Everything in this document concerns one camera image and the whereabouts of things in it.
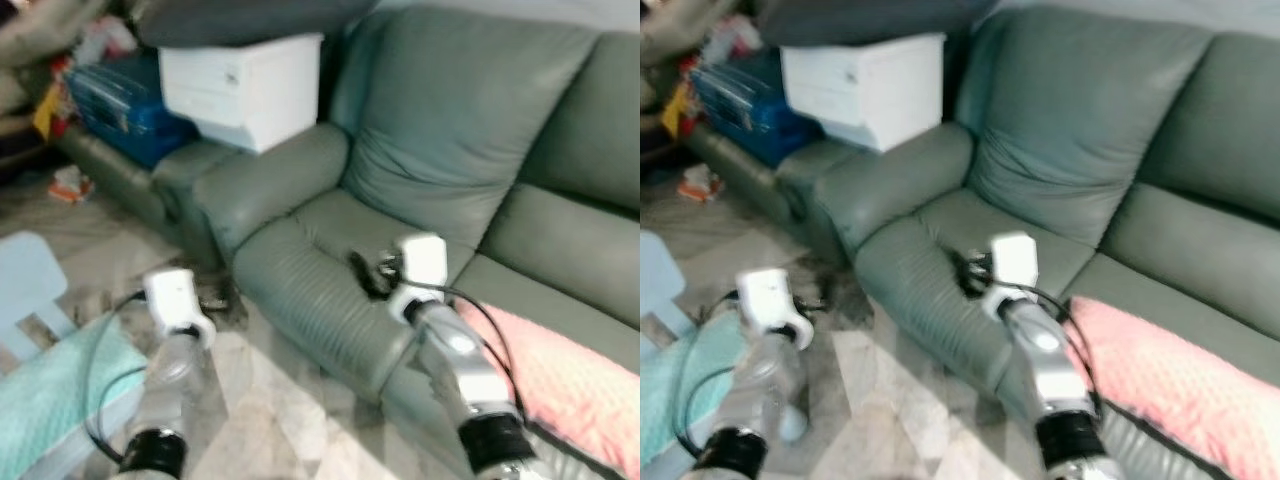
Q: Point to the green leather sofa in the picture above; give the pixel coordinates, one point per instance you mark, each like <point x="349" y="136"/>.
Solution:
<point x="1080" y="130"/>
<point x="450" y="130"/>

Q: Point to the white cardboard box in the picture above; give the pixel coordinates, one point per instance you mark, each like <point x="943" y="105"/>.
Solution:
<point x="870" y="90"/>
<point x="245" y="90"/>

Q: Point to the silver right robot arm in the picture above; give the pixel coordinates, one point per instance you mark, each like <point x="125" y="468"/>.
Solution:
<point x="1050" y="380"/>
<point x="470" y="380"/>

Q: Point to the pink fleece pillow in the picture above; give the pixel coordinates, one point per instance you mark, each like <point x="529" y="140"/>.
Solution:
<point x="1180" y="380"/>
<point x="560" y="380"/>

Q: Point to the dark grey cushion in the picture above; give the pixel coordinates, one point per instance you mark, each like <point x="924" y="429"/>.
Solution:
<point x="250" y="20"/>
<point x="870" y="18"/>

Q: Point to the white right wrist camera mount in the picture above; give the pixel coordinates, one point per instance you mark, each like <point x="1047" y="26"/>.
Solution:
<point x="1012" y="265"/>
<point x="420" y="265"/>

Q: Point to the beige cloth bundle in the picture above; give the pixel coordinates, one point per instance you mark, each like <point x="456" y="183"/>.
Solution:
<point x="50" y="25"/>
<point x="680" y="25"/>

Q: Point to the yellow and red toy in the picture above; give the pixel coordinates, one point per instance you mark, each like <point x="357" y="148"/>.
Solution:
<point x="50" y="110"/>
<point x="680" y="105"/>

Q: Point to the blue plastic crate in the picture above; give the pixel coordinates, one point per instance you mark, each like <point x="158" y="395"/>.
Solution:
<point x="120" y="105"/>
<point x="745" y="105"/>

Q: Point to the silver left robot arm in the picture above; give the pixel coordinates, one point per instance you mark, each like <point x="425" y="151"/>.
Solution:
<point x="755" y="400"/>
<point x="165" y="400"/>

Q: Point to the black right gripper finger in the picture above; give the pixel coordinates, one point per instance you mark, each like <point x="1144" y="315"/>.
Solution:
<point x="961" y="272"/>
<point x="360" y="272"/>

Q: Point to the red and white packet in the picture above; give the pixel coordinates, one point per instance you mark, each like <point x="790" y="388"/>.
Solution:
<point x="700" y="185"/>
<point x="70" y="185"/>

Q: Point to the teal pillow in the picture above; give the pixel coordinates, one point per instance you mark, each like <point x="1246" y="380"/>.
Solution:
<point x="670" y="390"/>
<point x="50" y="390"/>

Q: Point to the light blue plastic child chair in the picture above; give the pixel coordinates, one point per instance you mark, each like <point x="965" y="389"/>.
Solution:
<point x="25" y="280"/>
<point x="655" y="285"/>

